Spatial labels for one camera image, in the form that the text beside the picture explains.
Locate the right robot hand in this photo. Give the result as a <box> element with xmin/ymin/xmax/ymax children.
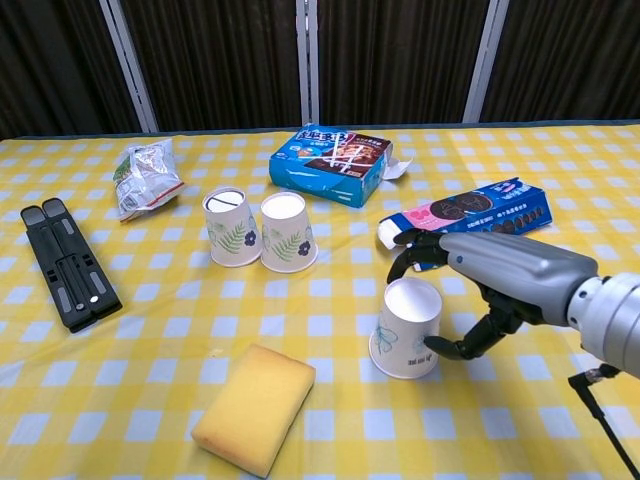
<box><xmin>387</xmin><ymin>228</ymin><xmax>600</xmax><ymax>361</ymax></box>

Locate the white floral paper cup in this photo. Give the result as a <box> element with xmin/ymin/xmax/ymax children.
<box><xmin>260</xmin><ymin>191</ymin><xmax>319</xmax><ymax>274</ymax></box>
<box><xmin>368</xmin><ymin>277</ymin><xmax>443</xmax><ymax>380</ymax></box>

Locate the paper cup with line mark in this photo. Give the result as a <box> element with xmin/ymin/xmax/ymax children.
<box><xmin>201</xmin><ymin>186</ymin><xmax>263</xmax><ymax>268</ymax></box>

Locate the blue Oreo box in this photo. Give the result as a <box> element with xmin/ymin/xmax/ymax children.
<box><xmin>377</xmin><ymin>178</ymin><xmax>554</xmax><ymax>274</ymax></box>

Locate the blue chocolate cookie box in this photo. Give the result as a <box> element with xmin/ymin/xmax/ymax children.
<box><xmin>268</xmin><ymin>123</ymin><xmax>414</xmax><ymax>209</ymax></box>

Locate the yellow sponge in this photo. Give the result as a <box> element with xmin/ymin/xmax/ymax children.
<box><xmin>190</xmin><ymin>343</ymin><xmax>317</xmax><ymax>479</ymax></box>

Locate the yellow checked tablecloth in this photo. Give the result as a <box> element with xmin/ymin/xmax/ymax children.
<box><xmin>0</xmin><ymin>121</ymin><xmax>640</xmax><ymax>480</ymax></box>

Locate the crumpled snack bag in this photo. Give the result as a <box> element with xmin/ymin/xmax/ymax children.
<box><xmin>112</xmin><ymin>138</ymin><xmax>185</xmax><ymax>224</ymax></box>

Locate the black folding stand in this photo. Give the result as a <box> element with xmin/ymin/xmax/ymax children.
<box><xmin>19</xmin><ymin>197</ymin><xmax>124</xmax><ymax>334</ymax></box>

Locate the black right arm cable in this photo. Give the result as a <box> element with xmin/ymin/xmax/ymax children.
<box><xmin>568</xmin><ymin>364</ymin><xmax>640</xmax><ymax>480</ymax></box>

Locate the white partition frame post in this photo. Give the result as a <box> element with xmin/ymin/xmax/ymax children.
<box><xmin>98</xmin><ymin>0</ymin><xmax>159</xmax><ymax>134</ymax></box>
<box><xmin>295</xmin><ymin>0</ymin><xmax>320</xmax><ymax>126</ymax></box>
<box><xmin>462</xmin><ymin>0</ymin><xmax>511</xmax><ymax>124</ymax></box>

